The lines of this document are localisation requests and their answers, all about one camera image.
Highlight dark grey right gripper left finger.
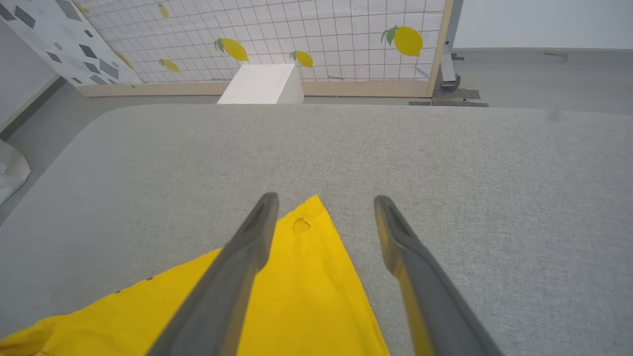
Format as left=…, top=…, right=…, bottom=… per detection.
left=146, top=192, right=280, bottom=356

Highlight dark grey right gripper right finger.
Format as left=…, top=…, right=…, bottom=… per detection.
left=373, top=195, right=503, bottom=356

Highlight yellow t-shirt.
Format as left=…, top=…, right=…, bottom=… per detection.
left=0, top=194, right=391, bottom=356

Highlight grey fabric sofa cushion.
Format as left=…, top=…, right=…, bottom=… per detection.
left=0, top=103, right=633, bottom=356

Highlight white box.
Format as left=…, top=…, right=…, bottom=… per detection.
left=217, top=63, right=305, bottom=105

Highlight grey screen leg with caster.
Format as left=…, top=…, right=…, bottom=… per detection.
left=439, top=0, right=466, bottom=92

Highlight white fabric bag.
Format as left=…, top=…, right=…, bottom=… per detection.
left=0, top=139, right=32, bottom=206

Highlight white panel grey geometric shapes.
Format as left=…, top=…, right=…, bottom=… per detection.
left=0, top=0, right=144, bottom=88

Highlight black floor base plate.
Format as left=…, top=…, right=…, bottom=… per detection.
left=409, top=88, right=490, bottom=108

